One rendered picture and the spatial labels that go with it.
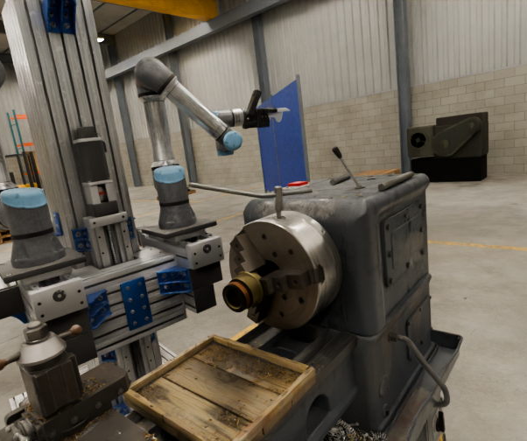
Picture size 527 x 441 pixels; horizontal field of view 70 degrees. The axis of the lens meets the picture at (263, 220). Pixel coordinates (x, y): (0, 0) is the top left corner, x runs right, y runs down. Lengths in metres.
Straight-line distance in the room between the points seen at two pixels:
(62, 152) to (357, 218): 1.05
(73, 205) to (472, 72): 10.30
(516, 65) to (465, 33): 1.41
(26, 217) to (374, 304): 1.05
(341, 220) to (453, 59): 10.26
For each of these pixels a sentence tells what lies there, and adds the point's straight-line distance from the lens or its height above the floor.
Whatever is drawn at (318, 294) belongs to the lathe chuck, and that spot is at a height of 1.05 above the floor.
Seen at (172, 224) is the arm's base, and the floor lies 1.18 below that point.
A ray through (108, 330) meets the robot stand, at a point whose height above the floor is 0.88.
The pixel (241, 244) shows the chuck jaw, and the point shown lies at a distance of 1.02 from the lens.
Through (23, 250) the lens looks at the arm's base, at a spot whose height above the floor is 1.21.
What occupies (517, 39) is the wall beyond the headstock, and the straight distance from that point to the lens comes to 10.91.
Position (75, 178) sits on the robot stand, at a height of 1.40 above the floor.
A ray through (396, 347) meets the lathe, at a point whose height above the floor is 0.74.
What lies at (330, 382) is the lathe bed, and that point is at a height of 0.79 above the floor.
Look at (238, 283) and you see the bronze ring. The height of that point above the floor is 1.11.
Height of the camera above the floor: 1.44
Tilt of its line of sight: 12 degrees down
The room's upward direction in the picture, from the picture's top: 7 degrees counter-clockwise
